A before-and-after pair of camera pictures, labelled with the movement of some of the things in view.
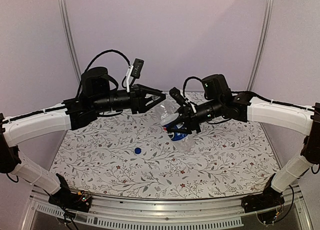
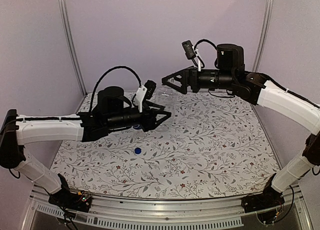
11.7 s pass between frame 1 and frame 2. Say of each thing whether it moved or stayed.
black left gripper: moved
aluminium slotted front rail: stayed
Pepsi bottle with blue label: moved
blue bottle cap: stayed
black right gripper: moved
